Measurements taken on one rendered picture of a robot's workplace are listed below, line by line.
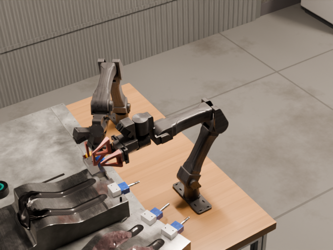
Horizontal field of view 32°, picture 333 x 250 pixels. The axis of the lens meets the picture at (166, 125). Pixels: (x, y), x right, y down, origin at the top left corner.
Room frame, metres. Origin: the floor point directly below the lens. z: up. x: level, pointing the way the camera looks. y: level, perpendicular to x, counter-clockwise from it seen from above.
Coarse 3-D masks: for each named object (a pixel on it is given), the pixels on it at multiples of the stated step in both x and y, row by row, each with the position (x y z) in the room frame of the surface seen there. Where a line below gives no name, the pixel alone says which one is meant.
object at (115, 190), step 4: (112, 184) 1.69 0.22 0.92; (116, 184) 1.69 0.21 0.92; (120, 184) 1.70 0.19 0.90; (124, 184) 1.70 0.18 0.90; (132, 184) 1.71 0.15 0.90; (108, 188) 1.68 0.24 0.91; (112, 188) 1.67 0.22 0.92; (116, 188) 1.67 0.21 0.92; (120, 188) 1.68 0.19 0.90; (124, 188) 1.68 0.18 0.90; (128, 188) 1.68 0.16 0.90; (112, 192) 1.65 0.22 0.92; (116, 192) 1.65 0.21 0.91; (120, 192) 1.66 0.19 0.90; (124, 192) 1.67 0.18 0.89; (128, 192) 1.68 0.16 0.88; (112, 196) 1.65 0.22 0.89; (116, 196) 1.65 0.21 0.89
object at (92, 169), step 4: (108, 156) 1.84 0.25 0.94; (84, 160) 1.81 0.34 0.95; (88, 160) 1.80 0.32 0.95; (92, 160) 1.80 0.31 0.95; (96, 160) 1.81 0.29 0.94; (88, 164) 1.78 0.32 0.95; (92, 164) 1.78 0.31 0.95; (100, 164) 1.80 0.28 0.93; (88, 168) 1.79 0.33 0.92; (92, 168) 1.78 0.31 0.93; (96, 168) 1.78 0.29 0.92; (92, 172) 1.77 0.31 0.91; (96, 172) 1.78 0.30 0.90
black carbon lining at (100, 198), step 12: (24, 192) 1.64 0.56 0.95; (36, 192) 1.65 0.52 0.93; (48, 192) 1.67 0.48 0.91; (60, 192) 1.69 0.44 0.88; (72, 192) 1.69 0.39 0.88; (24, 204) 1.57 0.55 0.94; (84, 204) 1.62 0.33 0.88; (96, 204) 1.61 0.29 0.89; (24, 216) 1.58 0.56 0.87; (36, 216) 1.54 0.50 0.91
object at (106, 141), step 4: (104, 140) 1.59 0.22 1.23; (108, 140) 1.59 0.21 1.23; (100, 144) 1.58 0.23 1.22; (104, 144) 1.58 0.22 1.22; (108, 144) 1.58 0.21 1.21; (96, 148) 1.56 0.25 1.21; (100, 148) 1.57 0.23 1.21; (108, 148) 1.58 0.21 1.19; (92, 152) 1.55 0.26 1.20; (96, 152) 1.56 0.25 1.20; (100, 152) 1.57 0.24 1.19; (104, 152) 1.57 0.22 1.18; (108, 152) 1.58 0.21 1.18; (112, 152) 1.58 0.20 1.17
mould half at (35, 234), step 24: (96, 192) 1.68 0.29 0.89; (0, 216) 1.60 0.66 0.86; (48, 216) 1.52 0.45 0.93; (72, 216) 1.55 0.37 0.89; (96, 216) 1.56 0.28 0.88; (120, 216) 1.61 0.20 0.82; (0, 240) 1.48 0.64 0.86; (24, 240) 1.47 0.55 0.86; (48, 240) 1.47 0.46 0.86; (72, 240) 1.51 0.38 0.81
